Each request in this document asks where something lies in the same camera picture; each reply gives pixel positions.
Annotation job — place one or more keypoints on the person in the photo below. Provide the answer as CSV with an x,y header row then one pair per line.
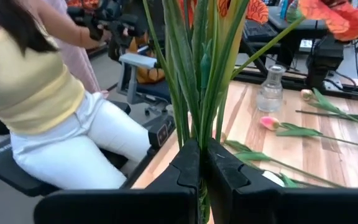
x,y
148,76
33,93

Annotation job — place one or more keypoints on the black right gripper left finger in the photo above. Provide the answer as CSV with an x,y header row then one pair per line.
x,y
154,207

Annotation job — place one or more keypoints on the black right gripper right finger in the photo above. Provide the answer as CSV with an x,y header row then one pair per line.
x,y
259,207

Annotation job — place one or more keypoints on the clear glass vase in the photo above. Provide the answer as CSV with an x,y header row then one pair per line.
x,y
270,96

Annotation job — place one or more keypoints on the green bottle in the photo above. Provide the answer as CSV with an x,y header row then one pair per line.
x,y
294,14

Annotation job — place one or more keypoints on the black operator desk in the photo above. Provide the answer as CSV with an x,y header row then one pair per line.
x,y
303,26

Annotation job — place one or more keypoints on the black chair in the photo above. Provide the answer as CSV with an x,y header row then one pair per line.
x,y
5,168

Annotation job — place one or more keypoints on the pink garment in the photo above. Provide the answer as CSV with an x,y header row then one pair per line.
x,y
76,62

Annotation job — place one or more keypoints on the black machine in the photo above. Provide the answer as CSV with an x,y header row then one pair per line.
x,y
117,21

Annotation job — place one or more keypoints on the grey office chair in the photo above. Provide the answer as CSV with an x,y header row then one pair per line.
x,y
135,60

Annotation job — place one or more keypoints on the black control box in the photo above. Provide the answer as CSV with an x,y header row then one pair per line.
x,y
162,132

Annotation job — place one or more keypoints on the black keyboard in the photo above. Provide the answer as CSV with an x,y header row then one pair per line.
x,y
258,31

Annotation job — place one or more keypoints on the black aluminium table frame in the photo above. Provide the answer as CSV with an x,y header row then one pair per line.
x,y
294,82

